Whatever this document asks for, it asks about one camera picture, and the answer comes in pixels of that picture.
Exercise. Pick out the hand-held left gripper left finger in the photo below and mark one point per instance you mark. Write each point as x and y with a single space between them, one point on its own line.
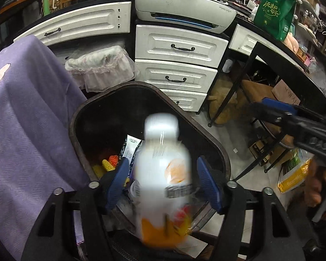
116 185

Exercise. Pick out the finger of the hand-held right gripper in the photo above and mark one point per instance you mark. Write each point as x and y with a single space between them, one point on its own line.
278 106
274 119

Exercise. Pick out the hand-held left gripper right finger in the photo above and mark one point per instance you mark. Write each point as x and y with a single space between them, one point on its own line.
210 185

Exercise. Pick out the yellow foam fruit net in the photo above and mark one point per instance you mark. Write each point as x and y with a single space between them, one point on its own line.
107 166

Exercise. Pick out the white drink bottle orange label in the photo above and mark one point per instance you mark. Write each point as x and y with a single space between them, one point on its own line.
163 168

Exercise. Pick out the black trash bin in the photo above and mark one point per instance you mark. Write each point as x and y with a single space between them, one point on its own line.
111 114

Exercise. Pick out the person's right hand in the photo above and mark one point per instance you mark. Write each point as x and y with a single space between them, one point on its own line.
315 190

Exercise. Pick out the brown cardboard box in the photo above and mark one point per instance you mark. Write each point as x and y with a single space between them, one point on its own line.
285 92

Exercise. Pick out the black metal chair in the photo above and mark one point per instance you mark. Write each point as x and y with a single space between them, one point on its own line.
258 91

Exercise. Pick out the orange foam net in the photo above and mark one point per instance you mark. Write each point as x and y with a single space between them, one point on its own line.
113 159

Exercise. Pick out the green drink carton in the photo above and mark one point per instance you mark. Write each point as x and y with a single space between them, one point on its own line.
130 146

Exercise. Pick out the yellow green packaging bag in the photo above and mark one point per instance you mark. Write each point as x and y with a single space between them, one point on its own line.
293 176

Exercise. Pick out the pink plush toy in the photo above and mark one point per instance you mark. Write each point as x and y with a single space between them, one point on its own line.
292 42

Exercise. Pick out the green tote bag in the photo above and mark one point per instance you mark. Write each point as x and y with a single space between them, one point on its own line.
274 13

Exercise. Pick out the purple floral tablecloth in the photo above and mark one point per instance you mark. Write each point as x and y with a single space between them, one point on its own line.
30 114

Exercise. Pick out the white lace covered basket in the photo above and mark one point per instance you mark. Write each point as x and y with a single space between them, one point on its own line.
103 65

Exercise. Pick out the white printer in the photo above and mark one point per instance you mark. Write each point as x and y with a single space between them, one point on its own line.
179 8

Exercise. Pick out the green bottle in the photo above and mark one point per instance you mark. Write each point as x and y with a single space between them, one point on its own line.
46 4

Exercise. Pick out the wooden counter shelf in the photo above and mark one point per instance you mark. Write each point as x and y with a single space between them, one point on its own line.
13 5

